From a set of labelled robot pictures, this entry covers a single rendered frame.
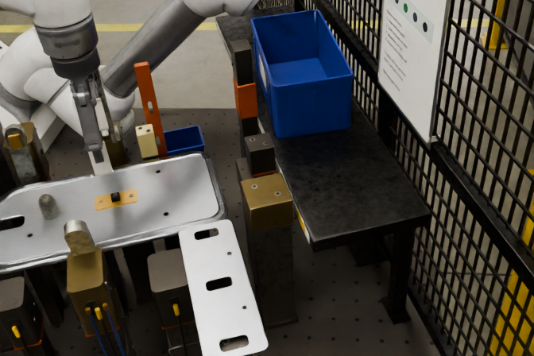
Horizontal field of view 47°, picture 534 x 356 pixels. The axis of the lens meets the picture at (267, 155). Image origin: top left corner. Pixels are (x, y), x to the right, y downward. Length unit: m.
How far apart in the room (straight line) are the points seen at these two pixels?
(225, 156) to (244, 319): 0.84
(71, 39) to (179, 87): 2.46
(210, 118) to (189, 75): 1.61
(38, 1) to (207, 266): 0.50
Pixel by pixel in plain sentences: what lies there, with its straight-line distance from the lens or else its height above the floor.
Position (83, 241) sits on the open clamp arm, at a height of 1.08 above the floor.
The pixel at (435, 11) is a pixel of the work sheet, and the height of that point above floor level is 1.38.
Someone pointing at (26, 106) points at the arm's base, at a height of 0.84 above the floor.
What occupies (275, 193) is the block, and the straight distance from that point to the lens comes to 1.11.
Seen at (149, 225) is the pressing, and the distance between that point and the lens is 1.17.
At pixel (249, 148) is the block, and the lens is 1.18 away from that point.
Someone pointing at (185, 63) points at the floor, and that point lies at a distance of 3.65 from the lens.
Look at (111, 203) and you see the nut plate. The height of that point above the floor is 1.00.
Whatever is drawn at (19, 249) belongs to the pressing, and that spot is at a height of 1.00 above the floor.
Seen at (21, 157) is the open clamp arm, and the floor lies 1.04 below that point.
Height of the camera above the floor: 1.81
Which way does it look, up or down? 39 degrees down
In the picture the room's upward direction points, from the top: 5 degrees counter-clockwise
